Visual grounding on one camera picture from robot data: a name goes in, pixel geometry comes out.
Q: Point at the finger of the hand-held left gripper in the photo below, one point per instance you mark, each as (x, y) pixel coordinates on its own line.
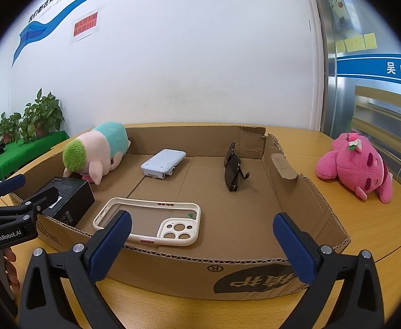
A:
(10, 182)
(44, 198)

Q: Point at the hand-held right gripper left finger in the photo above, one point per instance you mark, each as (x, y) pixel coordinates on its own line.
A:
(113, 240)

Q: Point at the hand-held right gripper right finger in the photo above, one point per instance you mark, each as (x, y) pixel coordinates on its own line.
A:
(294, 246)

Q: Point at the black packaging box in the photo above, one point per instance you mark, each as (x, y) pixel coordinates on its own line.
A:
(70, 195)

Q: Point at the cardboard box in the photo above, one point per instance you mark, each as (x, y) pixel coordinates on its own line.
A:
(241, 219)

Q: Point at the cream phone case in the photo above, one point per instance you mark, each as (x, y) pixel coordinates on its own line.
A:
(176, 234)

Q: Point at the white rectangular device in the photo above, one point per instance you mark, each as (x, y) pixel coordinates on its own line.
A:
(163, 162)

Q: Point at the black sunglasses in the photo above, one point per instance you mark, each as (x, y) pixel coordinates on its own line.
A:
(233, 171)

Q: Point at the wooden desktop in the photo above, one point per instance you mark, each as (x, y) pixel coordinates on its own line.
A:
(368, 226)

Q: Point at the person's left hand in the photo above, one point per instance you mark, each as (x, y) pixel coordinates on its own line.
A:
(11, 267)

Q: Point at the green table cloth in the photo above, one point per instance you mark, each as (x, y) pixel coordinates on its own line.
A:
(22, 154)

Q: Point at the small potted plant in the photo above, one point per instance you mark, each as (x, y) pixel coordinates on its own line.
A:
(7, 126)

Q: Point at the pastel pig plush toy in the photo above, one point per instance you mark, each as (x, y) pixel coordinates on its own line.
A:
(101, 147)

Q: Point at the large potted plant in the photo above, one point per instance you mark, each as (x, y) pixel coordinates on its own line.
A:
(43, 113)

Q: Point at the pink plush bear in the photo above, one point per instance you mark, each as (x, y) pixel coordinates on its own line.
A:
(351, 168)

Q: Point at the glass door with blue band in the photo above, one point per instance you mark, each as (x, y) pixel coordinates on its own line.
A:
(368, 72)

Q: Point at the yellow sticky note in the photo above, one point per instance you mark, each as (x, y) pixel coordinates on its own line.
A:
(359, 42)
(370, 40)
(350, 44)
(340, 46)

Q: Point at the cartoon sticker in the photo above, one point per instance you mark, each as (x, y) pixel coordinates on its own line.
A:
(338, 7)

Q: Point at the blue wave wall decal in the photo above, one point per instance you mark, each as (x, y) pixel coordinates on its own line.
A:
(36, 29)

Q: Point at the red wall sign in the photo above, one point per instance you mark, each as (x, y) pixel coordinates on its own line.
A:
(85, 28)

